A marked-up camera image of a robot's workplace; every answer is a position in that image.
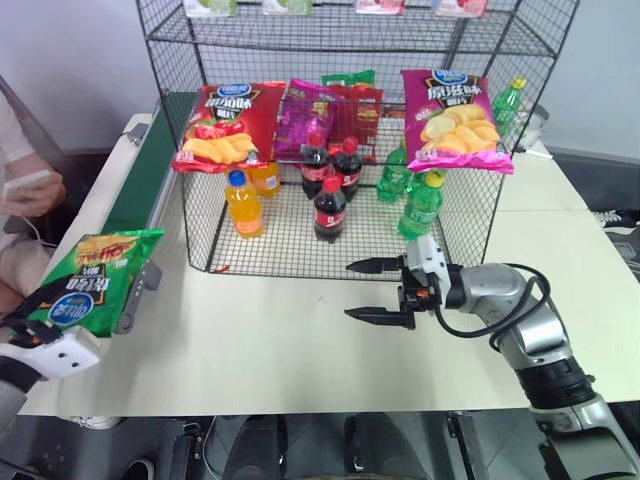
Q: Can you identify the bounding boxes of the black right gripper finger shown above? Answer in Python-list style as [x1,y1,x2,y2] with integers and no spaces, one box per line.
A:
[345,254,410,274]
[343,306,418,331]

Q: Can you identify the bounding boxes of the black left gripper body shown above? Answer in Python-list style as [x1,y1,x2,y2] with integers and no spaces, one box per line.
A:
[0,319,54,348]

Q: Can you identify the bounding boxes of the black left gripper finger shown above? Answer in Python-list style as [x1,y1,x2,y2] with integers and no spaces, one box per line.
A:
[0,305,35,327]

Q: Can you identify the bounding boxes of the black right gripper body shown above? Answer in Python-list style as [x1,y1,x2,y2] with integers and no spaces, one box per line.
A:
[398,267,444,322]

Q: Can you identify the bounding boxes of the green potato chip bag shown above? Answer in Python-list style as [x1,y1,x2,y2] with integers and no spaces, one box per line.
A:
[24,228,167,341]

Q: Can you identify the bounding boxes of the white smartphone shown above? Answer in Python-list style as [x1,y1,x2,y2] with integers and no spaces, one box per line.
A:
[1,169,55,202]

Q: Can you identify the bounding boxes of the green conveyor belt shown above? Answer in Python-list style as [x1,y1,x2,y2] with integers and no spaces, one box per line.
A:
[96,89,202,251]

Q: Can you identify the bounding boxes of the person's bare hand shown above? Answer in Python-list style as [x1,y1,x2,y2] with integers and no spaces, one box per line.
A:
[0,148,68,218]

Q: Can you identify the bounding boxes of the cola bottle red cap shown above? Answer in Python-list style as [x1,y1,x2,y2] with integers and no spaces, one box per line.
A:
[312,175,349,245]
[331,135,365,204]
[299,131,336,201]

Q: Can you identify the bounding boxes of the green soda bottle yellow cap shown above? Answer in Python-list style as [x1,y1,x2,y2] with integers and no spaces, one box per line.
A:
[491,76,531,142]
[397,169,448,242]

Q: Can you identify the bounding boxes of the orange soda bottle blue cap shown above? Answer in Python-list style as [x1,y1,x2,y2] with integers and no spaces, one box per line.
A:
[223,168,265,241]

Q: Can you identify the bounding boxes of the red snack bag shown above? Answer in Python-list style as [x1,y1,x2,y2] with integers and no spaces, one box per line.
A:
[327,83,386,162]

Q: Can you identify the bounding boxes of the shiny purple snack bag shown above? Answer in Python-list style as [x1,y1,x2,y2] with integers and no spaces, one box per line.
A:
[273,78,338,164]

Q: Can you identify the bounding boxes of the magenta potato chip bag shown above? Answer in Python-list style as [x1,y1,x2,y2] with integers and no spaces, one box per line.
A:
[401,68,516,175]

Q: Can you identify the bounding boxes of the person in light clothing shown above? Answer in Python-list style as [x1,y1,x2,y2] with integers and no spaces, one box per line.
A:
[0,89,69,304]

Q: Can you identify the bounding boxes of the small green snack bag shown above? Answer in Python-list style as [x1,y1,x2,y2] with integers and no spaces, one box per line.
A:
[320,69,378,89]

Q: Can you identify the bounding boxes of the white grey box device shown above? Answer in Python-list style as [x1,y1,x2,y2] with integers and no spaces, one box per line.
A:
[518,106,555,162]

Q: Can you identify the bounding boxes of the red potato chip bag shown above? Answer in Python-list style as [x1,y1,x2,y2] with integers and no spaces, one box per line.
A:
[171,80,288,174]

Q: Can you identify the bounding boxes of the black shoe white laces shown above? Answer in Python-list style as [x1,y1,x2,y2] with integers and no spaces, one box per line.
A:
[593,206,640,232]

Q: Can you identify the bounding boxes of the red white snack packet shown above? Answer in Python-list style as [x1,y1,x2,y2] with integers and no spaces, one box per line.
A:
[354,0,407,17]
[434,0,490,19]

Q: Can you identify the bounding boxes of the green white snack packet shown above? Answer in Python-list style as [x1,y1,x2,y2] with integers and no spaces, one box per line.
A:
[181,0,240,18]
[261,0,317,16]

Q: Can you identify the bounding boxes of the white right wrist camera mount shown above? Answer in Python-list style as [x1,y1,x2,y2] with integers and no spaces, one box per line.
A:
[405,233,452,297]

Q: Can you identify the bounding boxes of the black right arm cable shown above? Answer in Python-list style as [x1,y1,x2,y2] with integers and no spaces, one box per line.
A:
[432,263,552,354]

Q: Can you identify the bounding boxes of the white charging cable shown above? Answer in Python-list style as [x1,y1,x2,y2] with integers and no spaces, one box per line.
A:
[18,213,62,249]

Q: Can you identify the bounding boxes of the grey conveyor end bracket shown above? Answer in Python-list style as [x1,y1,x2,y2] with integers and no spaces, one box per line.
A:
[113,258,164,336]

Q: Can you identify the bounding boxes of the grey conveyor side bracket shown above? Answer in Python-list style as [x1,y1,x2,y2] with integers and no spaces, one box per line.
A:
[120,121,150,148]

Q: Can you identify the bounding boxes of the black wire mesh rack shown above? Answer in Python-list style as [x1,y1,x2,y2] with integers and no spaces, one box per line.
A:
[135,0,582,280]

